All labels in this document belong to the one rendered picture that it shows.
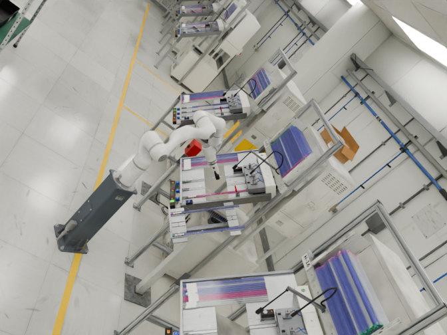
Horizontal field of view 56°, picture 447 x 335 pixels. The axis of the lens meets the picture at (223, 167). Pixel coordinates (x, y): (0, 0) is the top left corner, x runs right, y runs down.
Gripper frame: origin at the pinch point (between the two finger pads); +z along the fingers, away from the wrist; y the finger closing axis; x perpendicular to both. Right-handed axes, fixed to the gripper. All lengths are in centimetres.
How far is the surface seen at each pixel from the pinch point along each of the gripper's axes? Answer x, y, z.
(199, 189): 15.5, -13.1, -1.2
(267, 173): -41.1, -12.5, 0.7
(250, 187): -25.0, -25.8, -0.2
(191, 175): 21.5, 8.4, -2.2
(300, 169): -65, -33, -10
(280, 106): -75, 113, 11
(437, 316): -92, -181, -23
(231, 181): -10.9, -7.3, 3.5
